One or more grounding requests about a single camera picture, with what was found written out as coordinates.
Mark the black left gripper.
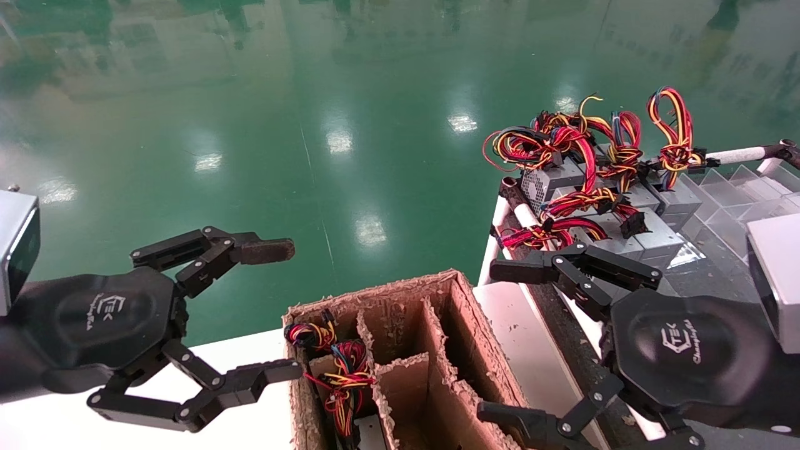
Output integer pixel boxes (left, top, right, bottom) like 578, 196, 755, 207
0, 266, 305, 433

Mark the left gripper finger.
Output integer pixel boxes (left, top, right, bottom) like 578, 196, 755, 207
129, 226, 296, 299

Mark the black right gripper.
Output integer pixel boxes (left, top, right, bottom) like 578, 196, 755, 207
477, 241, 800, 450

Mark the power supply with coloured wires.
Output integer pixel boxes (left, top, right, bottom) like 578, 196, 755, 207
284, 309, 338, 352
304, 341, 377, 448

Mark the white rack leg pipe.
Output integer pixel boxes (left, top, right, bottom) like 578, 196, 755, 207
478, 197, 510, 285

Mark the brown cardboard divider box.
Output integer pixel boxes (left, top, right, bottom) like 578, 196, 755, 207
282, 269, 532, 450

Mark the grey mesh-sided power supply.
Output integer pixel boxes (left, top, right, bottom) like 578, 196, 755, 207
482, 94, 604, 211

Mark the clear acrylic divider tray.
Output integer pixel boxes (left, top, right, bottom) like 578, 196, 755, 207
678, 164, 800, 301

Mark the rack pipe with black joint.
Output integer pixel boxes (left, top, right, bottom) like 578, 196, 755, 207
777, 139, 800, 171

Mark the grey power supply with wires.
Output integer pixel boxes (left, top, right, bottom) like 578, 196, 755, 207
497, 216, 646, 264
646, 86, 721, 233
544, 187, 686, 266
591, 111, 661, 211

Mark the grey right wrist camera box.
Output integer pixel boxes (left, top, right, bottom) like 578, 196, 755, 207
747, 212, 800, 355

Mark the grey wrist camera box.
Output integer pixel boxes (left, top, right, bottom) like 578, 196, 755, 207
747, 212, 800, 355
0, 187, 41, 316

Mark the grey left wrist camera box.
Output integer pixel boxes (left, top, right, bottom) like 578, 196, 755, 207
0, 187, 41, 316

